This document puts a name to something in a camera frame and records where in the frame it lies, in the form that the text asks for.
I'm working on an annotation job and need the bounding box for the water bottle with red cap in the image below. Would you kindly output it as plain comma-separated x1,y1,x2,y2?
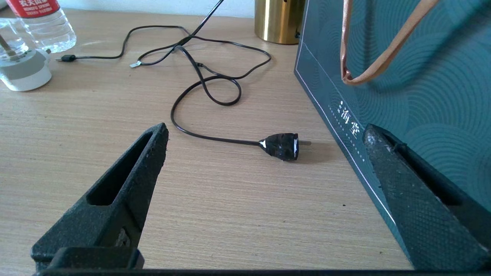
6,0,76,53

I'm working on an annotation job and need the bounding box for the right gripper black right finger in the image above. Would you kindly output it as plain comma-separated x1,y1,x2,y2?
362,123,491,271

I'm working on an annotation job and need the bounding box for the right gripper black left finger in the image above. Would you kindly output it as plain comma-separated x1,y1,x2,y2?
31,123,169,265

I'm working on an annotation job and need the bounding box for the brass desk lamp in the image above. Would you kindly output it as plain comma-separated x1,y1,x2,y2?
254,0,306,44

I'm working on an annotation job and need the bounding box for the black lamp power cord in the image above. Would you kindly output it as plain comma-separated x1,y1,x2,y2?
171,34,312,161

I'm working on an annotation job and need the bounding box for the small clear humidifier grey base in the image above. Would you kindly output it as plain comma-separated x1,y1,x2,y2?
0,18,52,92

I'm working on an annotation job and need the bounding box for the black usb cable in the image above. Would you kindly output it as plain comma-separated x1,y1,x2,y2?
56,25,194,62

